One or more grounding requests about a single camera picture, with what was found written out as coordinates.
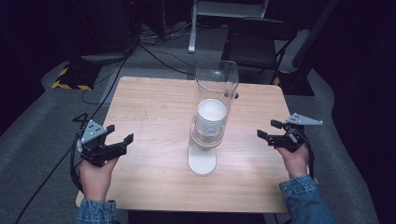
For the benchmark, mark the person's left hand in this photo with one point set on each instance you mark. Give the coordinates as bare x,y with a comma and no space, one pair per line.
95,179

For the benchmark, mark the person's denim sleeve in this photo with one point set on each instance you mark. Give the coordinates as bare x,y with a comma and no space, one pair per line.
306,200
96,212

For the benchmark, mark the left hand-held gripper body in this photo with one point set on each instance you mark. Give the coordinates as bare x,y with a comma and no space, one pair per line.
93,146

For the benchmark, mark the person's right denim sleeve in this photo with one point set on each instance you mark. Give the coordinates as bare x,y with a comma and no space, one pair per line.
306,200

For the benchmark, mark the black folding chair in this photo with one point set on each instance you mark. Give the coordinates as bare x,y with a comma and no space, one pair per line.
258,46

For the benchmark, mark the white paper cup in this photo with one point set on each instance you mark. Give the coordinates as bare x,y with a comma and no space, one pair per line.
210,119

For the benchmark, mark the black slanted stand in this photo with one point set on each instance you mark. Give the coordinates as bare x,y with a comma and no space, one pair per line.
305,56

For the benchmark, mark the black stand with striped base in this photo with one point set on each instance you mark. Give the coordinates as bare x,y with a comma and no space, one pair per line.
77,71

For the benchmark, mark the person's left denim sleeve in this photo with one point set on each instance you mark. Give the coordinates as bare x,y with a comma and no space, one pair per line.
96,212

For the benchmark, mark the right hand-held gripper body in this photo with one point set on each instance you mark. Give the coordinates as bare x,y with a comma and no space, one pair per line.
292,133

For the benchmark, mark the clear plastic cup dispenser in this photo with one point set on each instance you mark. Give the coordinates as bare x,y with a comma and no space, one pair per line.
211,115

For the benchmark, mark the white metal stand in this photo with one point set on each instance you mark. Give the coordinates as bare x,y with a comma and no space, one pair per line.
218,18

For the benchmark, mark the person's right hand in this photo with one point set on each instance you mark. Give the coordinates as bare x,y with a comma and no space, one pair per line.
295,161

